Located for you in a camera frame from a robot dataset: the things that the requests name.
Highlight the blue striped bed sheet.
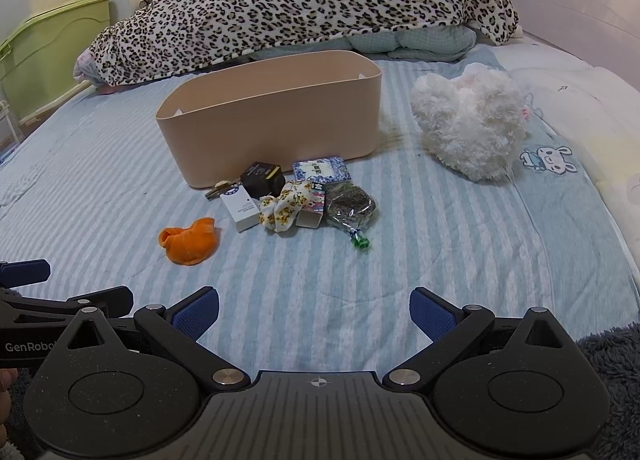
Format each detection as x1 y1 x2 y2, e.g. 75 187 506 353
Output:
1 60 639 373

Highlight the pink floral pillow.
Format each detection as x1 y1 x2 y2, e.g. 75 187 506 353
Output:
73 48 110 90

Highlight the person's left hand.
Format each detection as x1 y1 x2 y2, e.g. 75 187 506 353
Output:
0 368 18 447

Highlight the white cartoon pillow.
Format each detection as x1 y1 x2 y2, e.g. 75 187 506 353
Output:
492 39 640 259

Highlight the white rectangular box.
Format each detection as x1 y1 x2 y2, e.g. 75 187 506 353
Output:
220 185 260 232

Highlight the black white small carton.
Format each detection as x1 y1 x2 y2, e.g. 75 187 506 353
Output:
296 181 326 229

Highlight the orange sock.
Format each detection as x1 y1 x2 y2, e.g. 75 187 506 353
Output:
157 217 218 266

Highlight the beige plastic storage bin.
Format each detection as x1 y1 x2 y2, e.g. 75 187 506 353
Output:
155 50 382 189

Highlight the green plastic drawer cabinet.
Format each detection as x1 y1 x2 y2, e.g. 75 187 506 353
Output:
1 0 111 125

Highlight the black small box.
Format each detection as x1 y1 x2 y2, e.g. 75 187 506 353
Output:
240 162 285 200

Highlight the dark grey shaggy rug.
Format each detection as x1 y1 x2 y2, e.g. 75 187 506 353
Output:
577 322 640 460

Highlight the white fluffy plush toy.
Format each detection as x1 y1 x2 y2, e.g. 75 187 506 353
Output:
410 63 526 183

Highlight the blue white patterned box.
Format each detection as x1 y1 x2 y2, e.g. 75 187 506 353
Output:
292 157 352 186

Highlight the hair clip with charm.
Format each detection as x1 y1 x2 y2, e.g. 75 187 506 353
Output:
205 179 240 201

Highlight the leopard print blanket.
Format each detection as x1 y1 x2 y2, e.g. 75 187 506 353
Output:
88 0 520 87

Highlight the sunflower print sock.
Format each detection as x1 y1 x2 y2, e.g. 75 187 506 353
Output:
258 181 312 233

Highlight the teal quilted comforter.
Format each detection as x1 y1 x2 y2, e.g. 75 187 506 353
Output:
247 25 476 62

